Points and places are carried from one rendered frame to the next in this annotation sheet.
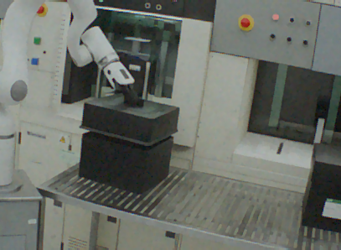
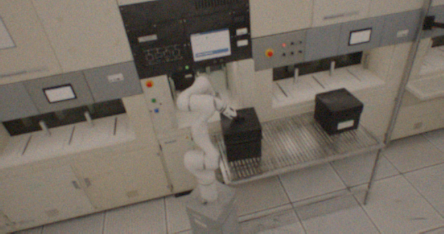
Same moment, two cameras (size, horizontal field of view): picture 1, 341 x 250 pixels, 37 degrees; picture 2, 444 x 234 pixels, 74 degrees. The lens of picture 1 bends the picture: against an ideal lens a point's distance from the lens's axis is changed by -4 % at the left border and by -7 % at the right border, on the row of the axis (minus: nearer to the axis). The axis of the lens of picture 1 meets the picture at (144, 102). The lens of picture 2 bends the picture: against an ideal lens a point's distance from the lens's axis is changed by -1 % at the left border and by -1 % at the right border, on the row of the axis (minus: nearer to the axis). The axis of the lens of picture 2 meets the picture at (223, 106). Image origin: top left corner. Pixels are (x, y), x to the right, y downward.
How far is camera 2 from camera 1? 1.44 m
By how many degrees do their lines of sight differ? 34
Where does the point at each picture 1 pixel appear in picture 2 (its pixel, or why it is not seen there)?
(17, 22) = (204, 132)
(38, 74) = (160, 115)
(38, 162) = (176, 152)
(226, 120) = (267, 97)
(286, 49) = (291, 57)
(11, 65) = (212, 153)
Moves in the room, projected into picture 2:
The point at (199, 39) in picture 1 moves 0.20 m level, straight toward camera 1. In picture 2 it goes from (250, 70) to (263, 81)
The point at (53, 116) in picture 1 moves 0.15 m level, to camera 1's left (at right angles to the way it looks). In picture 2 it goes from (178, 129) to (161, 137)
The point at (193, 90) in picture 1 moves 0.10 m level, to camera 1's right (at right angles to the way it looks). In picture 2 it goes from (251, 93) to (261, 88)
